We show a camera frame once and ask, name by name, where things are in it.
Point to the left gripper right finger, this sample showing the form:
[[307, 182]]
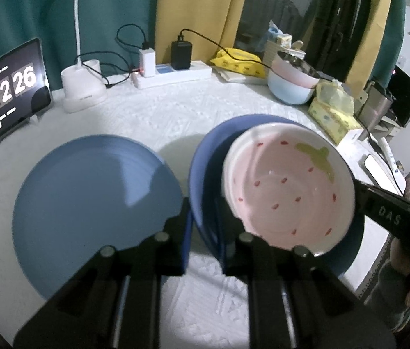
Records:
[[294, 301]]

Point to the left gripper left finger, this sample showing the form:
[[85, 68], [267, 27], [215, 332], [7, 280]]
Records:
[[114, 300]]

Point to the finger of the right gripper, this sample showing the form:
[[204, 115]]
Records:
[[369, 198]]

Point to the pink strawberry bowl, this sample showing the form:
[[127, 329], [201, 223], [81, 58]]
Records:
[[289, 186]]

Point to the blue plate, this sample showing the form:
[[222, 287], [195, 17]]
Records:
[[88, 193]]

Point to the large blue bowl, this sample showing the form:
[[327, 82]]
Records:
[[204, 186]]

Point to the white tube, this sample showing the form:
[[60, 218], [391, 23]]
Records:
[[390, 159]]

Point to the white tablecloth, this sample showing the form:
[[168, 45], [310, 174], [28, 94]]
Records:
[[202, 309]]

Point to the yellow tissue box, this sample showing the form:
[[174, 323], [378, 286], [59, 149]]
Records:
[[333, 109]]

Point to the light blue bowl in stack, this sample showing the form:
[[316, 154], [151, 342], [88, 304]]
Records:
[[287, 92]]

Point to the pink bowl in stack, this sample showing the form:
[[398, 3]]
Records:
[[289, 72]]

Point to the white perforated basket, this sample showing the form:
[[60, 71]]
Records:
[[272, 48]]

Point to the yellow snack bag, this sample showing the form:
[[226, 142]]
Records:
[[239, 61]]

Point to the white desk lamp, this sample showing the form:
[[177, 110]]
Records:
[[82, 83]]

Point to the white power strip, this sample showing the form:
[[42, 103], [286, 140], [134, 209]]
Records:
[[166, 75]]

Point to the tablet showing clock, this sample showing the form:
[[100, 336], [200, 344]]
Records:
[[24, 88]]

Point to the white phone charger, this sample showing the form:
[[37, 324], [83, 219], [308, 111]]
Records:
[[147, 62]]

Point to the black power adapter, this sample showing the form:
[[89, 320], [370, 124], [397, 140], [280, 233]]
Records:
[[181, 52]]

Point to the yellow curtain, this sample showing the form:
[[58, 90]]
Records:
[[217, 20]]

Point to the teal curtain left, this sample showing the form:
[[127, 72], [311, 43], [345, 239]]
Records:
[[108, 30]]

